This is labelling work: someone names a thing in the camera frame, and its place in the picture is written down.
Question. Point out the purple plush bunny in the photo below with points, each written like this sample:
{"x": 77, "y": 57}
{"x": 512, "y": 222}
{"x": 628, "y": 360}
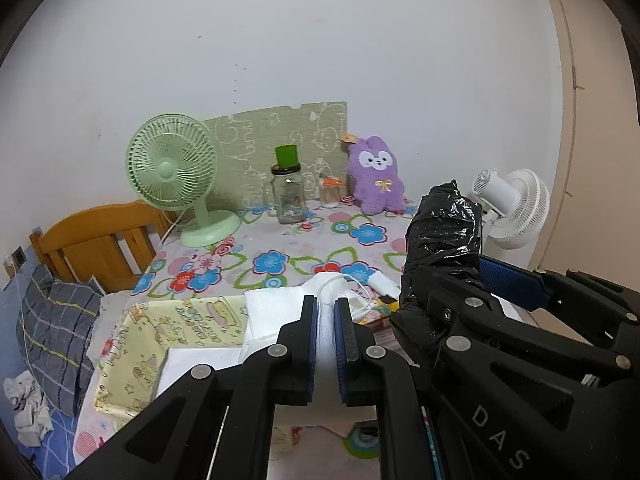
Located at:
{"x": 375, "y": 180}

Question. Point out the glass mason jar mug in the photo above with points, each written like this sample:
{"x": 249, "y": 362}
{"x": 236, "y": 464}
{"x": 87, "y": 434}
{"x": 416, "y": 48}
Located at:
{"x": 287, "y": 200}

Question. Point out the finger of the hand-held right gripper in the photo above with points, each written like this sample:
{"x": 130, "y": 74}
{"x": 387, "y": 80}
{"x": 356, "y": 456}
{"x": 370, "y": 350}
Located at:
{"x": 510, "y": 282}
{"x": 480, "y": 320}

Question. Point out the black plastic bag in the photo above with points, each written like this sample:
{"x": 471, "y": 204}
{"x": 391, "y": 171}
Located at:
{"x": 440, "y": 240}

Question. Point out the green desk fan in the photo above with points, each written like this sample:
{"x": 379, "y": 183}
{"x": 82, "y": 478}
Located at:
{"x": 170, "y": 167}

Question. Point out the green plastic cup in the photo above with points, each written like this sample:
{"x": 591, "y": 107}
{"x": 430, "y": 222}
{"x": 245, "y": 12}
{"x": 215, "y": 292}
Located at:
{"x": 286, "y": 156}

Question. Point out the grey plaid pillow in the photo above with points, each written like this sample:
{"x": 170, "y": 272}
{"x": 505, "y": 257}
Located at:
{"x": 55, "y": 330}

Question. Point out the white towel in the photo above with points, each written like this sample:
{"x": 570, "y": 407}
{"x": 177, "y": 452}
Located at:
{"x": 325, "y": 360}

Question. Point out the floral tablecloth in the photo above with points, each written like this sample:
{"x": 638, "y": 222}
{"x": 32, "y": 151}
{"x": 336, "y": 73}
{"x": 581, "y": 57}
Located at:
{"x": 280, "y": 260}

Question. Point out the blue checked bedsheet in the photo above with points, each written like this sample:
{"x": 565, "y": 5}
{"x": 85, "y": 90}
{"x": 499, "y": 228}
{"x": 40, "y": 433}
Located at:
{"x": 55, "y": 455}

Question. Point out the yellow fabric storage box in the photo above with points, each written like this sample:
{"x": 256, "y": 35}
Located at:
{"x": 200, "y": 320}

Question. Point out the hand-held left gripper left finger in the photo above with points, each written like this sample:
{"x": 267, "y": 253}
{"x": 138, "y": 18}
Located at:
{"x": 310, "y": 355}

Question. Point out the wall socket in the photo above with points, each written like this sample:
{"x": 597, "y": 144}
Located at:
{"x": 19, "y": 256}

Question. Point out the green printed board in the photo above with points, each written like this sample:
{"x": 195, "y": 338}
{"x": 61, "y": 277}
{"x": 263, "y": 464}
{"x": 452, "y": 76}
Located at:
{"x": 250, "y": 135}

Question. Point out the white fan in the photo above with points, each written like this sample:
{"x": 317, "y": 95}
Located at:
{"x": 520, "y": 210}

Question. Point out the cotton swab jar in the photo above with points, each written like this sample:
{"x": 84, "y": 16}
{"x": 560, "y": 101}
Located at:
{"x": 330, "y": 195}

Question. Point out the white bedding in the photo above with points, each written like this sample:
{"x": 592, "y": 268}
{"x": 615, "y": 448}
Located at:
{"x": 107, "y": 315}

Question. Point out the wooden headboard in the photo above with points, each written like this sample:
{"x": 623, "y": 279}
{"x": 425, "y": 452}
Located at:
{"x": 95, "y": 240}

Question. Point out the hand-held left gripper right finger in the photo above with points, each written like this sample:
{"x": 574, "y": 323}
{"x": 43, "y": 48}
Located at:
{"x": 342, "y": 355}

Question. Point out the crumpled white cloth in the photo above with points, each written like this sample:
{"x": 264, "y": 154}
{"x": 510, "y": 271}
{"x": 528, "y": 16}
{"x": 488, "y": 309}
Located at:
{"x": 27, "y": 405}

